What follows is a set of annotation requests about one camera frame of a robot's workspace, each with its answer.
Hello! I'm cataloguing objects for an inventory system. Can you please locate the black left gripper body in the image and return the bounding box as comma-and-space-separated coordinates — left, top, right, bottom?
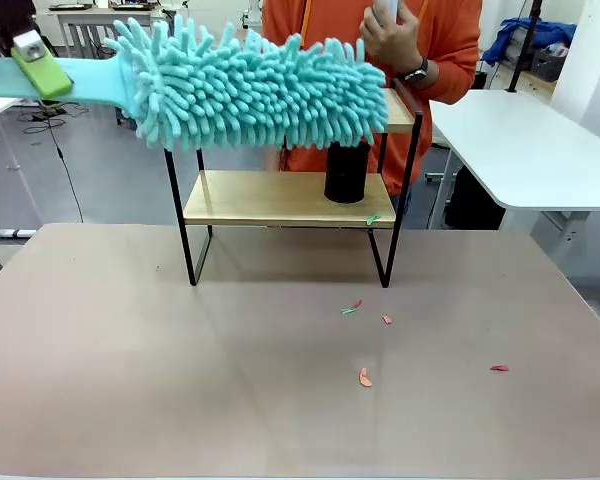
0, 0, 36, 58

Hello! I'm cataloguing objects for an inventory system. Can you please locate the teal microfiber duster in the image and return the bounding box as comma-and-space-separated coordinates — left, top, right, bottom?
0, 14, 391, 154

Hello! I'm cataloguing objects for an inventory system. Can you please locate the white box speaker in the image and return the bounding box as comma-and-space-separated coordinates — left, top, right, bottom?
372, 0, 407, 24

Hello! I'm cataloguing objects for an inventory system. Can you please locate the person left forearm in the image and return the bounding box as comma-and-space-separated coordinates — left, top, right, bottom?
418, 24, 483, 104

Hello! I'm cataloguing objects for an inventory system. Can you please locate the person left hand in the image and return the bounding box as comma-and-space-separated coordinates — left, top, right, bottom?
359, 0, 428, 77

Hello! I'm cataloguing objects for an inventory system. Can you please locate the white background desk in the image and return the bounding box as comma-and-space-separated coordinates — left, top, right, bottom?
54, 2, 157, 57

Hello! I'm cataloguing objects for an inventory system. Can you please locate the black cylinder container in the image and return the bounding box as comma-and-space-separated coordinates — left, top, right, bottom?
323, 141, 373, 205

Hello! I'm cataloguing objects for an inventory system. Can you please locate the black smartwatch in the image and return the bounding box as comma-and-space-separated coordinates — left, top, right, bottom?
402, 56, 430, 86

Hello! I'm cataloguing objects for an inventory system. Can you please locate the orange hoodie torso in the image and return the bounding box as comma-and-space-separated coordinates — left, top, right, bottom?
261, 0, 483, 198

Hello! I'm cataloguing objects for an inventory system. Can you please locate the black bin under table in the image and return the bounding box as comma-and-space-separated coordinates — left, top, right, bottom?
443, 164, 507, 232

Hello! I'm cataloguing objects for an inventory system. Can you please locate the large white table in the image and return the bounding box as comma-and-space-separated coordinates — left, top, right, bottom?
428, 88, 600, 242

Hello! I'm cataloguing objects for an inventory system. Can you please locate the blue cloth pile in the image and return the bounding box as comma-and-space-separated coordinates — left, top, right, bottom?
481, 17, 578, 69

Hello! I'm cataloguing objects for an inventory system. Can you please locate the black tripod pole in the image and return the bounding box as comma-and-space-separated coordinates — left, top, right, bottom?
506, 0, 547, 95

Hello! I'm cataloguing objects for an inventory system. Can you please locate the grey storage crate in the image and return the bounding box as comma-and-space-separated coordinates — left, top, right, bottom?
531, 44, 569, 80

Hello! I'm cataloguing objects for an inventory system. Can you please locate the black floor cable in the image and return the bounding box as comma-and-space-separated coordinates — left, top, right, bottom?
22, 102, 85, 224

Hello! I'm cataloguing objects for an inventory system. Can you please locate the wooden two-tier metal-frame shelf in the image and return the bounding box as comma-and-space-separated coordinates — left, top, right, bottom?
162, 77, 424, 290

